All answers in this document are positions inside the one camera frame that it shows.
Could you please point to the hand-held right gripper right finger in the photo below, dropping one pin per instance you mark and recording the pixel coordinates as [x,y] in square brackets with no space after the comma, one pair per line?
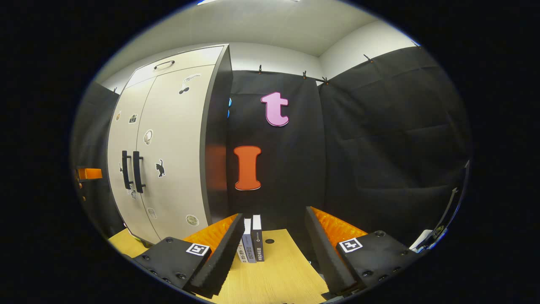
[325,253]

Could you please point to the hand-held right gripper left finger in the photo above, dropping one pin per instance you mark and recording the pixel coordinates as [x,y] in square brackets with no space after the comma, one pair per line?
[223,257]

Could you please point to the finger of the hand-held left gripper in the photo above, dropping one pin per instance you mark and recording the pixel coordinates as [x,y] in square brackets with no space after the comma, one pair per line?
[90,173]

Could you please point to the cat sticker white cabinet door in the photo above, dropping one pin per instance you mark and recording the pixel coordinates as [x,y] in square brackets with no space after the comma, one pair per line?
[177,126]

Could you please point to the white book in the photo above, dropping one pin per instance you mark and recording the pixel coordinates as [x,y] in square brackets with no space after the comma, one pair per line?
[241,253]

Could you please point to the grey blue book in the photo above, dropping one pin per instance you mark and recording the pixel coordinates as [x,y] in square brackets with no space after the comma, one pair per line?
[249,249]

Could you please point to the dark book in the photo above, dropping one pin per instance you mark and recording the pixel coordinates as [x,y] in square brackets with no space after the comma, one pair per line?
[257,240]

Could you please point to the black backdrop cloth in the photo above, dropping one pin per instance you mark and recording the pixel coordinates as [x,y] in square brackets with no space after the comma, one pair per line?
[295,177]
[90,135]

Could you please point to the white cabinet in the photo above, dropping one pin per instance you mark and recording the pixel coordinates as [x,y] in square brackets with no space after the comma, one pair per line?
[217,126]

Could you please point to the thin dark metal stand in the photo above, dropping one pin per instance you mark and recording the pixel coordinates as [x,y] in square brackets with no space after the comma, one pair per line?
[453,198]

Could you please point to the white cabinet drawer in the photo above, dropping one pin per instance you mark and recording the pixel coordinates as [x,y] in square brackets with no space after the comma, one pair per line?
[190,59]

